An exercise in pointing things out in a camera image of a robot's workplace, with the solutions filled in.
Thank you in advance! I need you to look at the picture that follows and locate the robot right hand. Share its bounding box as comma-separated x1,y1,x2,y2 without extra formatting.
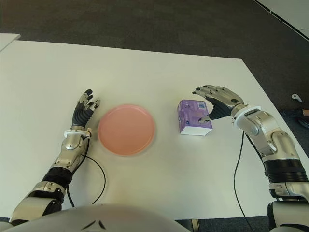
192,85,248,121

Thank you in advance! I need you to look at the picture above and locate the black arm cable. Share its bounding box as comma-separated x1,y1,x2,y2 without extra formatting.
67,154,107,208
233,131,249,227

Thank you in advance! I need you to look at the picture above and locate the white neighbouring table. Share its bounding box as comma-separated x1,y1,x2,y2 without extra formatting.
0,33,22,53

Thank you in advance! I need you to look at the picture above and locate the pink round plate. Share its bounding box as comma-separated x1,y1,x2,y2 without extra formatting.
98,103,157,157

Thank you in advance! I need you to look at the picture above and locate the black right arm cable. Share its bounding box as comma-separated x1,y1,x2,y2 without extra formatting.
233,131,249,227

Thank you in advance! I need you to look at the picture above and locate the white table with dark edge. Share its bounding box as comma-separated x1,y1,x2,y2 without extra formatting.
252,0,309,42

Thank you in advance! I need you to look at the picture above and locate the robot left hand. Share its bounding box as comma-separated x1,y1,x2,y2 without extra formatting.
71,88,101,129

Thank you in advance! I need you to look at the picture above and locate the silver robot torso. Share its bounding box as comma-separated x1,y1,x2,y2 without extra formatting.
0,203,191,232

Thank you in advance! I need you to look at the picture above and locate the purple tissue paper pack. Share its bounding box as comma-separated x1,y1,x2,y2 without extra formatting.
178,99,214,136

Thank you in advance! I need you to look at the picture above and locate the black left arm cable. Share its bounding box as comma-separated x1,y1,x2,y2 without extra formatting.
67,154,107,208

